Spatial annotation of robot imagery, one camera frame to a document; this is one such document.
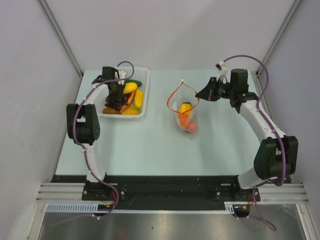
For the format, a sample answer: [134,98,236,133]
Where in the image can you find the yellow green toy mango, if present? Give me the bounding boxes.
[120,105,141,115]

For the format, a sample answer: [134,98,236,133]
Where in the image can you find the purple toy grapes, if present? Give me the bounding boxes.
[102,96,129,114]

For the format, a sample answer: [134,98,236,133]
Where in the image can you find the brown toy potato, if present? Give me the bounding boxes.
[102,107,117,115]

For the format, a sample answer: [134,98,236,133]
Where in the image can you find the orange toy orange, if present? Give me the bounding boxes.
[178,113,191,128]

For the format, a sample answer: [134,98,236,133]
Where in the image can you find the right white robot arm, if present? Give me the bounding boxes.
[195,68,299,201]

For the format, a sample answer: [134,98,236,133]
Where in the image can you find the yellow toy lemon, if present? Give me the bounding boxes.
[133,89,144,108]

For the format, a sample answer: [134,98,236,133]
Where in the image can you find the pink toy peach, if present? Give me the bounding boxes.
[185,120,199,135]

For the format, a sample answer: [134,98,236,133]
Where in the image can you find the green toy avocado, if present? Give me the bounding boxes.
[124,79,143,88]

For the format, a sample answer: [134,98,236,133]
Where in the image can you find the white plastic basket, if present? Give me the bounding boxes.
[94,66,150,120]

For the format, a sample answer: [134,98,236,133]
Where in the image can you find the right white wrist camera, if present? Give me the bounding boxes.
[215,61,228,80]

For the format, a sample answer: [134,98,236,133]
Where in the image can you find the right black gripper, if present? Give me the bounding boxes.
[196,77,236,102]

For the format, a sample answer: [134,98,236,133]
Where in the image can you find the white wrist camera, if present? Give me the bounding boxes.
[215,61,228,80]
[115,70,127,85]

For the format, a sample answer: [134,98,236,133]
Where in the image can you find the orange toy papaya slice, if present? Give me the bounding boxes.
[120,91,136,113]

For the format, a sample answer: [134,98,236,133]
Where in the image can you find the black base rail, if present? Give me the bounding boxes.
[51,174,293,218]

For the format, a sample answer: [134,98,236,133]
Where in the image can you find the clear zip top bag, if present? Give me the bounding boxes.
[166,78,200,140]

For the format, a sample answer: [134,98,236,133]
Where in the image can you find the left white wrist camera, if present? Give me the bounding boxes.
[115,70,127,85]

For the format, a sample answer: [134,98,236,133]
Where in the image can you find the white cable duct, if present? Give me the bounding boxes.
[46,202,237,215]

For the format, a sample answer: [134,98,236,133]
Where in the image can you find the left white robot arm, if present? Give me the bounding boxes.
[66,66,124,200]

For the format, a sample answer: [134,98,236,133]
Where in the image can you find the yellow toy bell pepper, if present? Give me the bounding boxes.
[178,102,193,115]

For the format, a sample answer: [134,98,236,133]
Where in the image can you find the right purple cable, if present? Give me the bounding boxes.
[222,54,287,232]

